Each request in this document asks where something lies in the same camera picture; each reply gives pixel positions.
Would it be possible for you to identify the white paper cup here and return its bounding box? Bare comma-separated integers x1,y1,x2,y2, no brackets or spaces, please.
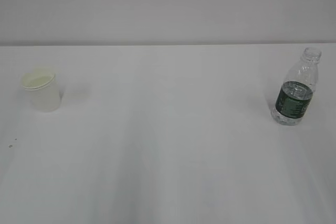
20,68,61,112

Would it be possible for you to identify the clear water bottle green label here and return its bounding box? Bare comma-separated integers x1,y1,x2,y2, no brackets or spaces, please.
271,47,321,126

